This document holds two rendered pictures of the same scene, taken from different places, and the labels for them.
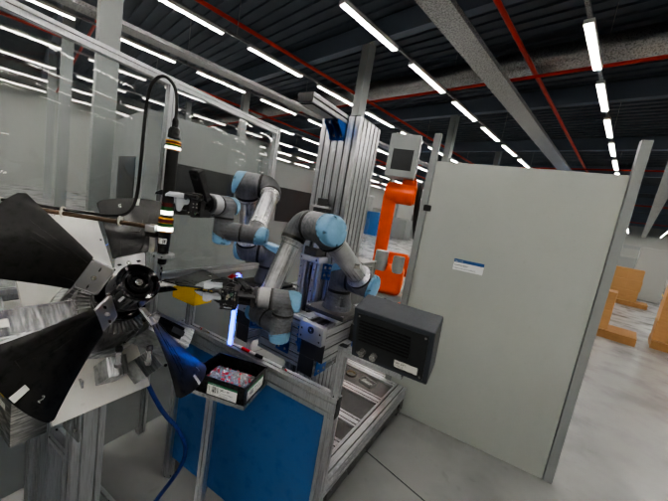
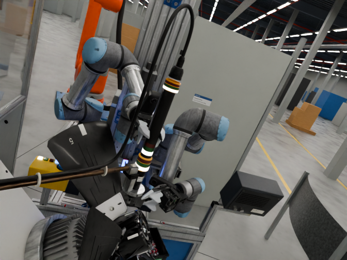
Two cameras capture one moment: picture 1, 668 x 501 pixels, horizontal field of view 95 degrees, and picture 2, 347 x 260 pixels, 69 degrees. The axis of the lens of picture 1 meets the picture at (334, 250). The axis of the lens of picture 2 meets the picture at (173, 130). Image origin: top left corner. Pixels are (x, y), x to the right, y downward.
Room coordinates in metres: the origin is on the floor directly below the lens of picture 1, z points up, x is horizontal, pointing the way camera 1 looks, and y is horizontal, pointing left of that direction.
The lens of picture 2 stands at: (0.45, 0.99, 1.75)
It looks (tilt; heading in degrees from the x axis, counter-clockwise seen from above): 19 degrees down; 315
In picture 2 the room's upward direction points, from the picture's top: 22 degrees clockwise
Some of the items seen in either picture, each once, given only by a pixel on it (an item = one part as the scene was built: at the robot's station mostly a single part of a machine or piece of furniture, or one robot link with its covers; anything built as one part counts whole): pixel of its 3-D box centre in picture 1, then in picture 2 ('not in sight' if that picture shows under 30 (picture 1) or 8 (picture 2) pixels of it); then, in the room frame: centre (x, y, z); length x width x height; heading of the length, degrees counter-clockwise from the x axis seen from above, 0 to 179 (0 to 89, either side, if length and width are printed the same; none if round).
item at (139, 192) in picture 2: (160, 241); (135, 177); (0.97, 0.55, 1.33); 0.09 x 0.07 x 0.10; 97
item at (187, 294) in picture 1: (192, 291); (50, 174); (1.43, 0.64, 1.02); 0.16 x 0.10 x 0.11; 62
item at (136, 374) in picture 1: (142, 366); not in sight; (0.94, 0.56, 0.91); 0.12 x 0.08 x 0.12; 62
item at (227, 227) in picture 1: (227, 231); (129, 128); (1.24, 0.44, 1.36); 0.11 x 0.08 x 0.11; 94
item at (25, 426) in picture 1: (20, 400); not in sight; (0.93, 0.95, 0.73); 0.15 x 0.09 x 0.22; 62
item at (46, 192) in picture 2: (190, 311); (46, 192); (1.43, 0.64, 0.92); 0.03 x 0.03 x 0.12; 62
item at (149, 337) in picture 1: (163, 335); not in sight; (1.03, 0.55, 0.98); 0.20 x 0.16 x 0.20; 62
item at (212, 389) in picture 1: (230, 377); (139, 247); (1.07, 0.30, 0.85); 0.22 x 0.17 x 0.07; 77
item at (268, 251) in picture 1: (269, 253); (91, 110); (1.77, 0.37, 1.20); 0.13 x 0.12 x 0.14; 94
